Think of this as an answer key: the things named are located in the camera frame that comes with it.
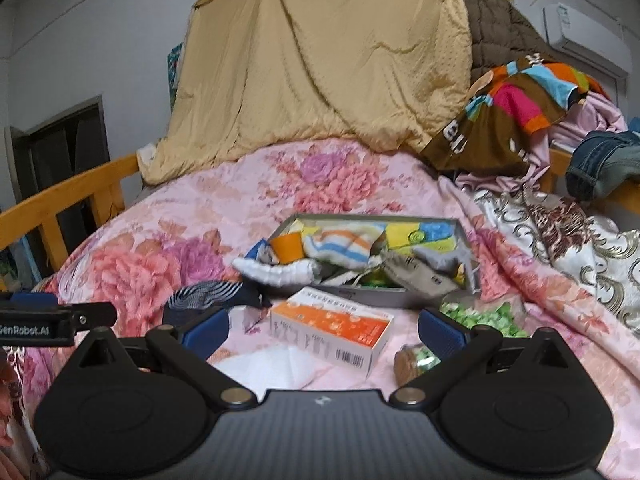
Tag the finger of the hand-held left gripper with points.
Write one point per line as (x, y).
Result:
(32, 298)
(97, 316)

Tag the blue patterned cloth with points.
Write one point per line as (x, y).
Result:
(175, 72)

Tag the cartoon print tin box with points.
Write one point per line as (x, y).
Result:
(435, 230)

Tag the dark doorway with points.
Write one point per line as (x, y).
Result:
(60, 160)

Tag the brown white ornate cloth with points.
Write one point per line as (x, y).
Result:
(575, 245)

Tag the white ribbed cloth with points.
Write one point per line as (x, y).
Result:
(280, 272)

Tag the tan quilt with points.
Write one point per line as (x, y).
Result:
(310, 60)

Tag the pink floral blanket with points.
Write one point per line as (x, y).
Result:
(200, 200)

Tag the grey beige sock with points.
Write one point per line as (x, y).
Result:
(417, 277)

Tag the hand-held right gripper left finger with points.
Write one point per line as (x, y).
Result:
(207, 332)

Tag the orange and white medicine box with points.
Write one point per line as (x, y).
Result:
(335, 330)

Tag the orange tape roll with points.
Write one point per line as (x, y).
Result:
(287, 247)

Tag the blue jeans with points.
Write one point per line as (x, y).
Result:
(605, 160)

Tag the brown quilted jacket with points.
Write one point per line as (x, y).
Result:
(500, 35)

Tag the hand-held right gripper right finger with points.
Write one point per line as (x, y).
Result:
(440, 332)

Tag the wooden bed rail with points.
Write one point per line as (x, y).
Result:
(75, 185)
(560, 160)

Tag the white folded cloth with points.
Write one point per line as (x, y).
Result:
(270, 370)

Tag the brown colourful striped garment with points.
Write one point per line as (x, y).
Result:
(505, 110)

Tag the bag of green pieces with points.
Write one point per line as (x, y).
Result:
(480, 317)

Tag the white air conditioner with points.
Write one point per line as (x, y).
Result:
(585, 25)

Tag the pastel striped sock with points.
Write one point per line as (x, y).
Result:
(345, 247)

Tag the dark striped sock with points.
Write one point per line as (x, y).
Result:
(215, 295)

